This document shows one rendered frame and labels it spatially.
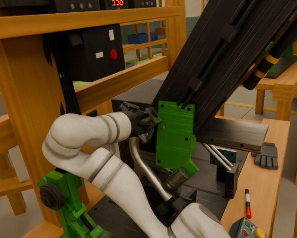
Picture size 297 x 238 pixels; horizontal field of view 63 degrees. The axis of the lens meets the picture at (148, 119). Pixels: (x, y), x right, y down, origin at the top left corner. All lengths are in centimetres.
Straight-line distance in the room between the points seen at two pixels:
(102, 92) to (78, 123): 60
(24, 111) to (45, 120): 7
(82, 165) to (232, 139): 50
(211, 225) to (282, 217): 180
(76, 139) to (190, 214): 25
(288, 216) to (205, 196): 140
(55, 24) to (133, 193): 42
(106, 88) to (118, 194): 68
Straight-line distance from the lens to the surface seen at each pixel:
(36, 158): 80
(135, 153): 79
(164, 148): 77
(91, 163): 47
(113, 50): 81
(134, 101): 87
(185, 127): 72
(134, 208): 48
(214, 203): 92
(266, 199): 97
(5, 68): 73
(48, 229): 97
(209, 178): 103
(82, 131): 47
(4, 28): 58
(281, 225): 220
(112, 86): 111
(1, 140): 83
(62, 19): 66
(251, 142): 81
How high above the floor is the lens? 152
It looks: 23 degrees down
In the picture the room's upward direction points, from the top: 6 degrees counter-clockwise
